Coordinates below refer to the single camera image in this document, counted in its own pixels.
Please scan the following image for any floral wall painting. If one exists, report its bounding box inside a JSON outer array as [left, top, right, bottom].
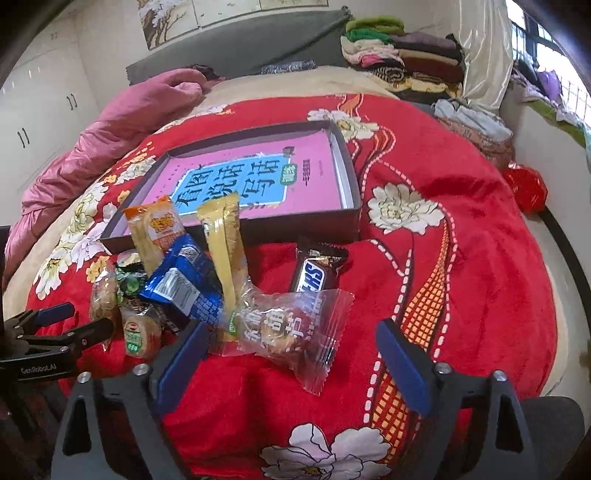
[[136, 0, 329, 50]]

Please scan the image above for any clear pastry packet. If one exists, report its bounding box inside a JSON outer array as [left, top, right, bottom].
[[229, 287, 353, 396]]

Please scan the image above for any gold long snack packet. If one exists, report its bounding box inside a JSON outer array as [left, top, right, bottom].
[[197, 192, 250, 343]]

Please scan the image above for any pink quilt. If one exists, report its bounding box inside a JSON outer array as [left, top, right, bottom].
[[2, 68, 223, 285]]

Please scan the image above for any red plastic bag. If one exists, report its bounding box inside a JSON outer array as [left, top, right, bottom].
[[501, 162, 548, 214]]

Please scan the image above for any cream curtain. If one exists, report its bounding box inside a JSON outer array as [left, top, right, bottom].
[[451, 0, 513, 113]]

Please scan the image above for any grey headboard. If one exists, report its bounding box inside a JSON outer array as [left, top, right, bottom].
[[126, 7, 352, 85]]

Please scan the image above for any red floral blanket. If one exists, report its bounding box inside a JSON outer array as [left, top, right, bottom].
[[27, 94, 557, 479]]

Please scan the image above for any white wardrobe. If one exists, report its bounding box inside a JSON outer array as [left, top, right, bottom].
[[1, 19, 98, 225]]

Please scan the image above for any green label cake packet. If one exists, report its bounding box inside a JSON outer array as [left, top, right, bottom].
[[119, 299, 162, 361]]

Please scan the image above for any dark green candy packet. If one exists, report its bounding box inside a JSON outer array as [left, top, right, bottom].
[[115, 262, 148, 299]]

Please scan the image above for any blue snack packet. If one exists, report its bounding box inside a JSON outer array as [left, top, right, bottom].
[[139, 233, 223, 327]]

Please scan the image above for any patterned grey pillow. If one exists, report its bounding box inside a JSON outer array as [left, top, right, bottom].
[[260, 60, 318, 75]]

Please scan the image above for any dark shallow box tray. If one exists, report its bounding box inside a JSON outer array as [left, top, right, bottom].
[[100, 120, 362, 253]]

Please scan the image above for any pink chinese book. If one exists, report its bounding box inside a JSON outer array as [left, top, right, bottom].
[[128, 129, 346, 225]]

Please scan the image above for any orange snack packet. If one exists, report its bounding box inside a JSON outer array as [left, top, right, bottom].
[[123, 196, 185, 276]]

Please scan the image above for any stack of folded clothes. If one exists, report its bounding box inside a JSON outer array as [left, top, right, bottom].
[[339, 16, 465, 104]]

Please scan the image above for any light blue cloth pile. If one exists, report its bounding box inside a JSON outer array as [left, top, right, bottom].
[[434, 99, 513, 143]]

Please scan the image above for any small clear cookie packet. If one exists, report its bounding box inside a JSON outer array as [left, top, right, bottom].
[[89, 264, 121, 352]]

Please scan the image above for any snickers bar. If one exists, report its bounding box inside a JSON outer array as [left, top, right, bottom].
[[289, 237, 349, 293]]

